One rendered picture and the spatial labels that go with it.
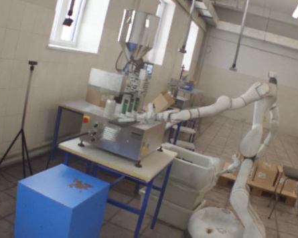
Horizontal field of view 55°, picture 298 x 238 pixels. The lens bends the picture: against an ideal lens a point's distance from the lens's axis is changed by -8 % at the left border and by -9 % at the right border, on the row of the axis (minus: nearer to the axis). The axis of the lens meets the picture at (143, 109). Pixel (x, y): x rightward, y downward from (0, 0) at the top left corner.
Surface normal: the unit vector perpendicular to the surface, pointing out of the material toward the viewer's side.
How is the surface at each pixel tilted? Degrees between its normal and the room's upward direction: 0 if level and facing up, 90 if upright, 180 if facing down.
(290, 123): 90
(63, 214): 90
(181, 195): 96
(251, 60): 90
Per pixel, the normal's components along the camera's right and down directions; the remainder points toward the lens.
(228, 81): -0.33, 0.08
